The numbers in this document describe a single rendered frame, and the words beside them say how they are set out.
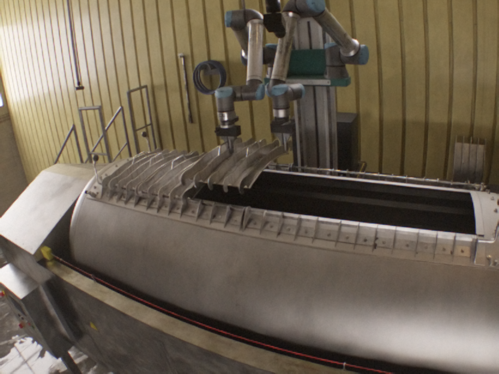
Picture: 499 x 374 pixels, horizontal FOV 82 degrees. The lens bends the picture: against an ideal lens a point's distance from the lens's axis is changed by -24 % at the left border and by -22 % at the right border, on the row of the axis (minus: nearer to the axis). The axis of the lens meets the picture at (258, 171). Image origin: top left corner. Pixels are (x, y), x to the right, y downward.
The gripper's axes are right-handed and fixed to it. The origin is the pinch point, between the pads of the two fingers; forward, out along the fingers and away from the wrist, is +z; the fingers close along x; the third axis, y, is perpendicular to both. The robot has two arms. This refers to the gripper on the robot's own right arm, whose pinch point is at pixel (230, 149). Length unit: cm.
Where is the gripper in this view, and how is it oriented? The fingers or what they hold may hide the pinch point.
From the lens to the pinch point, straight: 197.2
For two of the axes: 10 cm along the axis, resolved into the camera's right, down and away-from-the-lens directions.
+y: -4.4, 3.8, -8.1
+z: 0.9, 9.2, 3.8
